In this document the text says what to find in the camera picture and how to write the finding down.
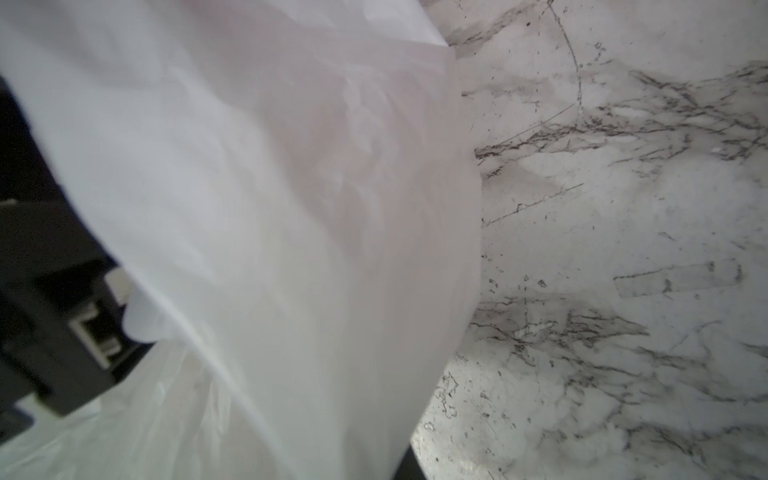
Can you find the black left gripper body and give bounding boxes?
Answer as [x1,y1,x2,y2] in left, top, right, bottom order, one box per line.
[1,85,152,443]

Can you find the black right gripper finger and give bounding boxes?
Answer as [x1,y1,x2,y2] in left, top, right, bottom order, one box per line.
[393,447,426,480]

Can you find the white plastic bag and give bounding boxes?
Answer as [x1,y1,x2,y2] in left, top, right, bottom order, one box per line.
[1,1,481,479]

